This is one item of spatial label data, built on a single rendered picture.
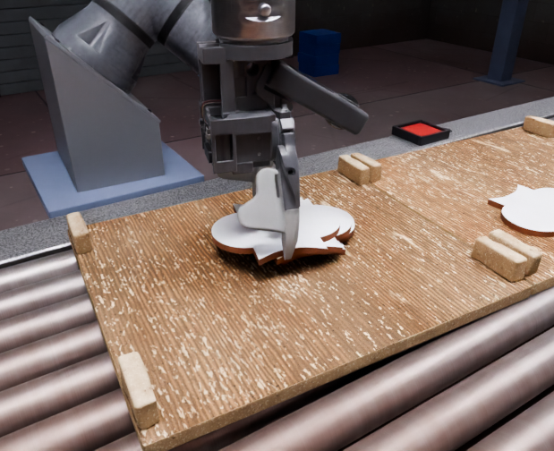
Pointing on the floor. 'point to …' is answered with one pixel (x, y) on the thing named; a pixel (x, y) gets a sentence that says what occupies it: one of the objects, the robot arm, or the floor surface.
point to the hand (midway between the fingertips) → (277, 225)
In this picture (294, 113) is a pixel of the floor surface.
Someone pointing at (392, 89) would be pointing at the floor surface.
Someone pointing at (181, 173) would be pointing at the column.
